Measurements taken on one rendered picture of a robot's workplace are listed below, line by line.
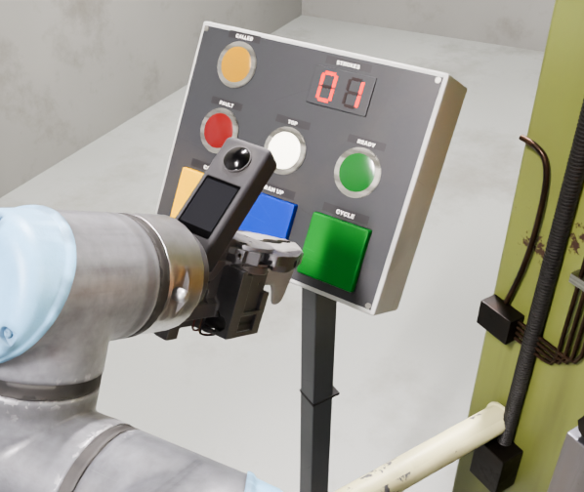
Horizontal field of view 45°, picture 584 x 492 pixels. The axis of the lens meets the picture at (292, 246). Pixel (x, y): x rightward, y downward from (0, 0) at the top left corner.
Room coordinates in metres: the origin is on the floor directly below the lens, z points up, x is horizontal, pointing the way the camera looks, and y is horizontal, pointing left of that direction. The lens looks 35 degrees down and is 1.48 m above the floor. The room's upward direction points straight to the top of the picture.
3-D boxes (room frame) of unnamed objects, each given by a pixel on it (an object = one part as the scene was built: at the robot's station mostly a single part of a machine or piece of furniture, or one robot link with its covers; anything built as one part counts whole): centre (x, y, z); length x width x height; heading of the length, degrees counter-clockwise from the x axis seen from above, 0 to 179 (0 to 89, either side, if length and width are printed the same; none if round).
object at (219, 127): (0.81, 0.09, 1.09); 0.05 x 0.03 x 0.04; 32
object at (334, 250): (0.67, -0.05, 1.01); 0.07 x 0.05 x 0.07; 57
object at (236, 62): (0.85, 0.07, 1.16); 0.05 x 0.03 x 0.04; 32
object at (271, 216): (0.72, 0.03, 1.01); 0.07 x 0.05 x 0.07; 57
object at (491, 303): (0.78, -0.31, 0.80); 0.06 x 0.03 x 0.04; 32
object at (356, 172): (0.70, -0.07, 1.09); 0.05 x 0.03 x 0.04; 32
